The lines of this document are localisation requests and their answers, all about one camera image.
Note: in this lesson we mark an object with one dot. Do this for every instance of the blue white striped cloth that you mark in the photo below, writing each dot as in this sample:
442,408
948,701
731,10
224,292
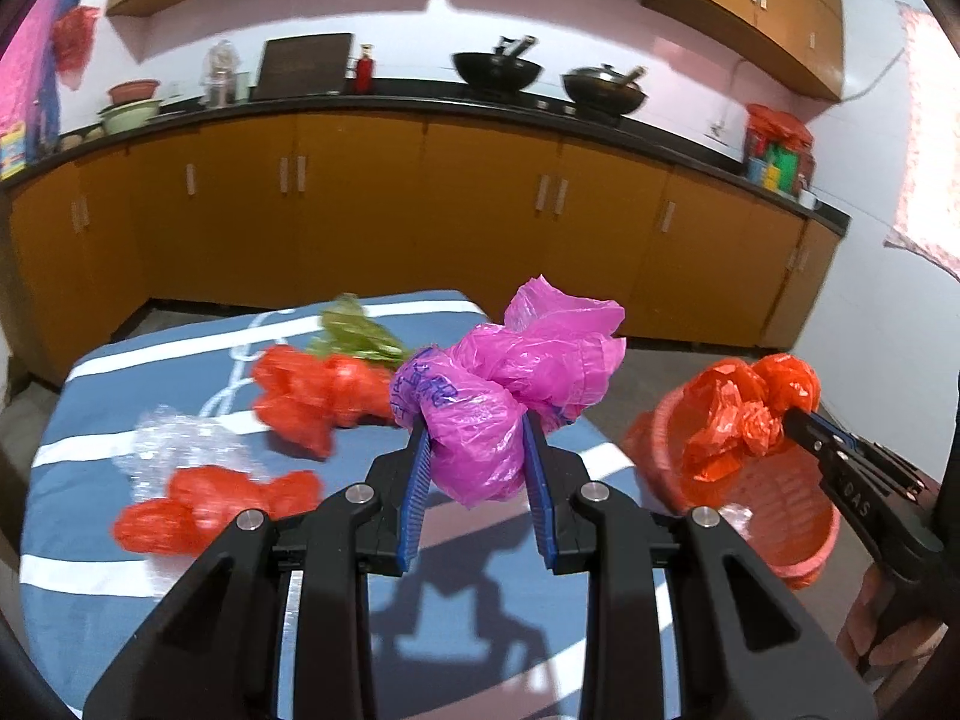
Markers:
150,615

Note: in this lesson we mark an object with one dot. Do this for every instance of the knotted red plastic bag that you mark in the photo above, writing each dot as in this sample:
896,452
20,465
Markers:
210,506

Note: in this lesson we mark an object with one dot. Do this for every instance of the clear jar in plastic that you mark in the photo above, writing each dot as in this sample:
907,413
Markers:
220,75

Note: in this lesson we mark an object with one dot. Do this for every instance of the pink and blue curtain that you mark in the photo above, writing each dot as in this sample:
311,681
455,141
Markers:
34,67

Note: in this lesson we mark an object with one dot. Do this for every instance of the yellow detergent bottle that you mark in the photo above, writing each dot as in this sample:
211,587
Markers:
13,150

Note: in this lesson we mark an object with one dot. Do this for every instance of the olive green plastic bag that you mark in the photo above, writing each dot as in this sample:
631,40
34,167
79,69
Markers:
356,334

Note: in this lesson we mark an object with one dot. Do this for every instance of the pink floral window curtain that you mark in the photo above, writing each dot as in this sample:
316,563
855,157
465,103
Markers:
930,142

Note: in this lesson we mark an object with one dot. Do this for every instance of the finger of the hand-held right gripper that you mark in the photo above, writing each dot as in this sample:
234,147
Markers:
814,435

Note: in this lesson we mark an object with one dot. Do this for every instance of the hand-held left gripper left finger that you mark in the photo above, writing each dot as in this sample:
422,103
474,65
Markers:
416,499

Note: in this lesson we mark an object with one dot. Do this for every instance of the wok with metal lid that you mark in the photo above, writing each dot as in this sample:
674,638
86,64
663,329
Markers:
604,90

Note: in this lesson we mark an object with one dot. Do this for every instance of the gas stove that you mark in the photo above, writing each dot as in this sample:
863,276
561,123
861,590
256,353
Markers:
555,103

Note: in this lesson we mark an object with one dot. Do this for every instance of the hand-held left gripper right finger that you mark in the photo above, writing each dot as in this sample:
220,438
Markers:
538,499

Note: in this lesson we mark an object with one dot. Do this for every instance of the white mug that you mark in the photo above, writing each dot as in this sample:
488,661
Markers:
807,199

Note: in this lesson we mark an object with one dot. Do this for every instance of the wooden lower kitchen cabinets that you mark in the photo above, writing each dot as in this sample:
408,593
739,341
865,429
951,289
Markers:
450,217

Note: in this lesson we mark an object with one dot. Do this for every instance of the red bottle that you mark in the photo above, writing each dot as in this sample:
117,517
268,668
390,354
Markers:
364,71

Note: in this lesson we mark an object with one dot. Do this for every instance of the large red plastic bag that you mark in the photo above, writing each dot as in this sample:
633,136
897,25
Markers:
739,412

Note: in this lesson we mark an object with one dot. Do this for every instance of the green boxes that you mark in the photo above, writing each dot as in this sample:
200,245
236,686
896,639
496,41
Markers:
781,171

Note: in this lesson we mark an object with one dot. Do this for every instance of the green plastic basin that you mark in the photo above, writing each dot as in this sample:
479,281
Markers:
131,118

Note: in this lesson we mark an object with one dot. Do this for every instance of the red plastic basin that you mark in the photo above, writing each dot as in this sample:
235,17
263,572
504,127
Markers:
133,92

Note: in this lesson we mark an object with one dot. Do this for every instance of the red bag on boxes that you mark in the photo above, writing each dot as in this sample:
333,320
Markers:
780,127

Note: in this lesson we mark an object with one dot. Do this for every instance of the red plastic waste basket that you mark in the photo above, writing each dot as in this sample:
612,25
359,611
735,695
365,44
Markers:
780,525

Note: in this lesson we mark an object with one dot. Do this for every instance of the dark cutting board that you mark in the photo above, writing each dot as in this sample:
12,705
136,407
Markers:
304,67

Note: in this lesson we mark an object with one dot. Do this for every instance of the small red plastic bag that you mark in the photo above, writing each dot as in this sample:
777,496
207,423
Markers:
322,397

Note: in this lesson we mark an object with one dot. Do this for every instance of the pink plastic bag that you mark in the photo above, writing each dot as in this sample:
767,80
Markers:
510,375

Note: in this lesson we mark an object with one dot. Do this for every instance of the hanging red plastic bag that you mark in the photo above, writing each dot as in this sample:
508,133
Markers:
75,45

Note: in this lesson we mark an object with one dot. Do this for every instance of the black wok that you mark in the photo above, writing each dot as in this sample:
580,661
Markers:
499,67

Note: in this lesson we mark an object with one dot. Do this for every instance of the white wall socket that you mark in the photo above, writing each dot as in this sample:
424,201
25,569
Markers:
718,132

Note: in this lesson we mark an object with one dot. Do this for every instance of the person's right hand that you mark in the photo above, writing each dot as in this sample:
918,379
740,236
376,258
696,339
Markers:
859,622

